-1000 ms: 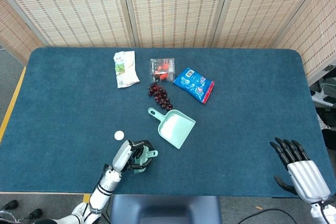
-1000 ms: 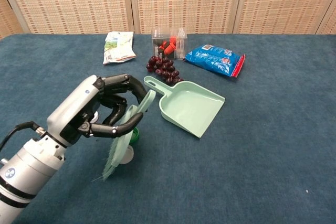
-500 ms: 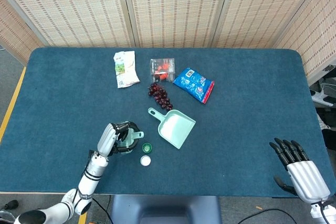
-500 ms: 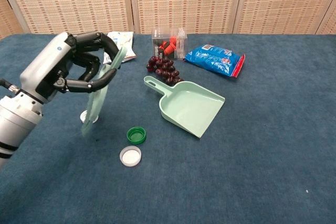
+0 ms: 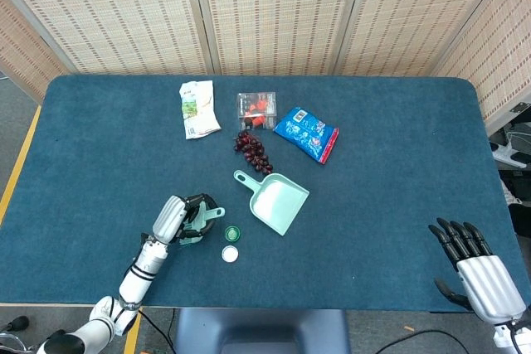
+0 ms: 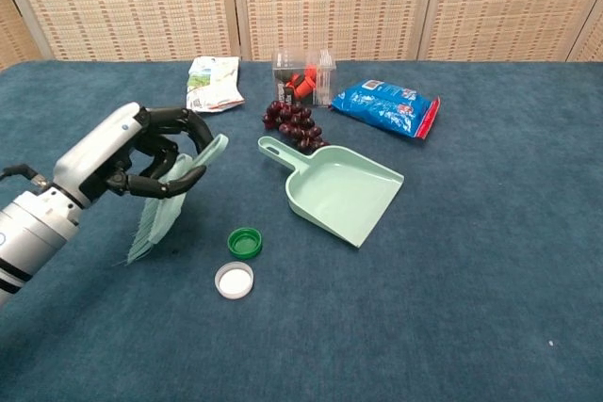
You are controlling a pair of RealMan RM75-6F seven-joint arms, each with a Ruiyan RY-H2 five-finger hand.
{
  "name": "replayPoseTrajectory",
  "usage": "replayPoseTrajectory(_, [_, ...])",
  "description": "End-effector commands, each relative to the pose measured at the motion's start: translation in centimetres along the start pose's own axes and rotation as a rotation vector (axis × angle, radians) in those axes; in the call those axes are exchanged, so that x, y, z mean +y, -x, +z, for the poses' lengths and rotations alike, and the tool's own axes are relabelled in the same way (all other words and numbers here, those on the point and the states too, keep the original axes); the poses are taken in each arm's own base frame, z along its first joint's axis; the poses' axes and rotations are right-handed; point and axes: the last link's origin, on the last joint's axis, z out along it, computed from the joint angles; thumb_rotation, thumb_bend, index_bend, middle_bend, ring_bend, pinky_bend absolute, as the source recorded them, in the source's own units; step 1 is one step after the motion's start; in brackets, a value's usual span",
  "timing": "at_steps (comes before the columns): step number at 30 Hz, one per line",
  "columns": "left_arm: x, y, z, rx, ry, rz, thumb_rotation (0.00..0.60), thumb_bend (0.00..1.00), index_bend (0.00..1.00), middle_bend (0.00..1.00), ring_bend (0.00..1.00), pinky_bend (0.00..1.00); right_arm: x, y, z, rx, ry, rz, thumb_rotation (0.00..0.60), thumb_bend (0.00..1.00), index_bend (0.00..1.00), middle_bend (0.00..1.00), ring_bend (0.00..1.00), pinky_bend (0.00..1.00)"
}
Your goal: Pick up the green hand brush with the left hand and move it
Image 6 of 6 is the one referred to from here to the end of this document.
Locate dark red grape bunch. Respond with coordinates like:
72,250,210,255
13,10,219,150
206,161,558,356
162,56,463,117
261,99,332,155

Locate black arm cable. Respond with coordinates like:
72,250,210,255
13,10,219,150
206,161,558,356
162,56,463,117
0,164,49,187

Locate white translucent-rim bottle cap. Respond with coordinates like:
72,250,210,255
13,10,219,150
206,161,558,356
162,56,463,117
214,261,255,300

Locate green plastic bottle cap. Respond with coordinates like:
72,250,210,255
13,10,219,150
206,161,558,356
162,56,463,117
227,227,264,261

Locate blue carpet table cover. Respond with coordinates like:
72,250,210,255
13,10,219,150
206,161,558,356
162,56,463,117
0,59,603,402

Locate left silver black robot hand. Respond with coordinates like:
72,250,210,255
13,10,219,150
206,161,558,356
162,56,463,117
51,101,217,210

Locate orange plastic pieces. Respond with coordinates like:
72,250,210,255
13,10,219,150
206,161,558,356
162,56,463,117
287,62,318,99

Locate woven folding screen panel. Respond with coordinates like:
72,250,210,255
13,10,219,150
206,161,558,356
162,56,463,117
0,0,242,62
0,0,48,72
416,0,603,63
229,0,442,63

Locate clear plastic box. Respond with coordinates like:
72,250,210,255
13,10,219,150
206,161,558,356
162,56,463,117
270,48,338,109

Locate white snack bag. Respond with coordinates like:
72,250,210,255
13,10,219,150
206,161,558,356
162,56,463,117
185,56,247,114

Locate mint green plastic dustpan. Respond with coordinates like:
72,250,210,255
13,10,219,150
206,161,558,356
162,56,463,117
257,136,406,249

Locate blue snack bag red edge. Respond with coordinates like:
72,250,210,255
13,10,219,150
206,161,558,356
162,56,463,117
330,77,443,141

